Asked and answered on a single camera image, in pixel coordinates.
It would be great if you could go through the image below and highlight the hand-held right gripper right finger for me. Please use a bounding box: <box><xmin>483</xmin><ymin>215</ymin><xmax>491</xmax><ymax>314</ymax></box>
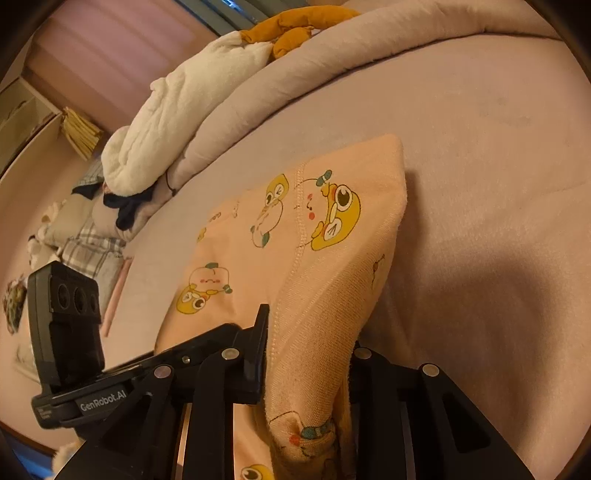
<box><xmin>346</xmin><ymin>347</ymin><xmax>539</xmax><ymax>480</ymax></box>

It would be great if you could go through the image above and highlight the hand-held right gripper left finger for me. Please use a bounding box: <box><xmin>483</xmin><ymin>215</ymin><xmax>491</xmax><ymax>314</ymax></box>
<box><xmin>55</xmin><ymin>304</ymin><xmax>271</xmax><ymax>480</ymax></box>

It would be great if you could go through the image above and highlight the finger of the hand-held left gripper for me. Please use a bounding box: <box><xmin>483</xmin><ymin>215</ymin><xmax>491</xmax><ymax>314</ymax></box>
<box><xmin>154</xmin><ymin>323</ymin><xmax>242</xmax><ymax>371</ymax></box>

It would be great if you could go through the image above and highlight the orange cartoon print shirt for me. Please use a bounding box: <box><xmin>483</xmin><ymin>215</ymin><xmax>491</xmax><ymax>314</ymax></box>
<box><xmin>154</xmin><ymin>134</ymin><xmax>409</xmax><ymax>480</ymax></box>

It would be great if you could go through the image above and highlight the patterned bag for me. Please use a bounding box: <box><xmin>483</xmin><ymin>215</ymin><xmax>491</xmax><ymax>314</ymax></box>
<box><xmin>2</xmin><ymin>277</ymin><xmax>28</xmax><ymax>335</ymax></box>

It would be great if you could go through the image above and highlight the plaid pillow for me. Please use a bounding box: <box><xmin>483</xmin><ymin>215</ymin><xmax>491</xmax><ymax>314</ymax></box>
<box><xmin>60</xmin><ymin>217</ymin><xmax>127</xmax><ymax>296</ymax></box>

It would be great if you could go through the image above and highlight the grey pillow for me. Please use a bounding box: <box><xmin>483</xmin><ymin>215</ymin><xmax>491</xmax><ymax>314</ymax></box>
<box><xmin>44</xmin><ymin>194</ymin><xmax>121</xmax><ymax>247</ymax></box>

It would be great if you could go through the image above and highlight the dark cloth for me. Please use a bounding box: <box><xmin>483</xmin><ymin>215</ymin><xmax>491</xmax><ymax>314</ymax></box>
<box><xmin>102</xmin><ymin>187</ymin><xmax>153</xmax><ymax>230</ymax></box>

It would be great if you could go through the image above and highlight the white shelf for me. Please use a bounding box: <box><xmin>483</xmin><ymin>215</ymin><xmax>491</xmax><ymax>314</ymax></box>
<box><xmin>0</xmin><ymin>76</ymin><xmax>63</xmax><ymax>178</ymax></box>

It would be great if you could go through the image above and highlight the white fluffy blanket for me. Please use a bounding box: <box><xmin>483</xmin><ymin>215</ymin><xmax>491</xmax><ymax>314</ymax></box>
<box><xmin>100</xmin><ymin>31</ymin><xmax>273</xmax><ymax>197</ymax></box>

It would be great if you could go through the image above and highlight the pink bed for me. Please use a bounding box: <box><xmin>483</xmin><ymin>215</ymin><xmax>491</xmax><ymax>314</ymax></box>
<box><xmin>0</xmin><ymin>34</ymin><xmax>591</xmax><ymax>480</ymax></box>

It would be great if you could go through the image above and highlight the pink curtain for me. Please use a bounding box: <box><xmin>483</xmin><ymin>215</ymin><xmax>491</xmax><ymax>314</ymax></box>
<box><xmin>25</xmin><ymin>0</ymin><xmax>218</xmax><ymax>134</ymax></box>

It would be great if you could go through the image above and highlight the pink folded duvet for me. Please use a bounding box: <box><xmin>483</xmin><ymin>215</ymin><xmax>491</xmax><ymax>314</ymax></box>
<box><xmin>168</xmin><ymin>0</ymin><xmax>561</xmax><ymax>204</ymax></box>

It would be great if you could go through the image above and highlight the orange plush toy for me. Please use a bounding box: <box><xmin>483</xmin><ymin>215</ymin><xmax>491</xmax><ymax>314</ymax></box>
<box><xmin>242</xmin><ymin>6</ymin><xmax>361</xmax><ymax>60</ymax></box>

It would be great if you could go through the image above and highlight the teal window frame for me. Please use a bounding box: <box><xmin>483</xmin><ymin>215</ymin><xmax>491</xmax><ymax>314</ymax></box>
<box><xmin>178</xmin><ymin>0</ymin><xmax>245</xmax><ymax>35</ymax></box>

